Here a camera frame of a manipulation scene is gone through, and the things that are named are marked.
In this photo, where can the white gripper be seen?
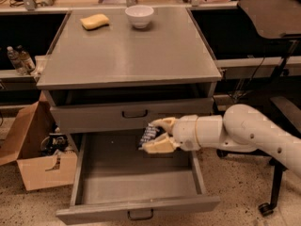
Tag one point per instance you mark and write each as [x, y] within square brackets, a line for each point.
[184, 132]

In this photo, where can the dark blue snack bar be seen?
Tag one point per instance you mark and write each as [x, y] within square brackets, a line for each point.
[151, 132]

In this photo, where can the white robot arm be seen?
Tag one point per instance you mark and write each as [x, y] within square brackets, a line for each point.
[211, 133]

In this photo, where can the closed grey middle drawer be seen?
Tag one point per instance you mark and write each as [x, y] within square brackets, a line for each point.
[73, 119]

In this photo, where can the open grey bottom drawer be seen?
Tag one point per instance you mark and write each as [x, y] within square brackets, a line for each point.
[114, 180]

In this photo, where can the grey drawer cabinet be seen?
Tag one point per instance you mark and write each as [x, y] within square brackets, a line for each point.
[168, 60]

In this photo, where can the white ceramic bowl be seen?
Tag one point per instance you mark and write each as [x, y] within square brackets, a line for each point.
[139, 16]

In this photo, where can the open cardboard box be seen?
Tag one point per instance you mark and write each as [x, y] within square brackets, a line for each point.
[23, 144]

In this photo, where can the yellow sponge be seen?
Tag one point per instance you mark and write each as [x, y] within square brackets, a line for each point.
[94, 21]

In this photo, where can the brown plastic bottle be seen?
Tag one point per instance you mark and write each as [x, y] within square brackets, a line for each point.
[26, 58]

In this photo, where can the black office chair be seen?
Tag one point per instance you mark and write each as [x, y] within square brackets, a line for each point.
[273, 20]

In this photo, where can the clear plastic water bottle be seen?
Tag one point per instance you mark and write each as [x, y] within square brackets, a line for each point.
[14, 59]

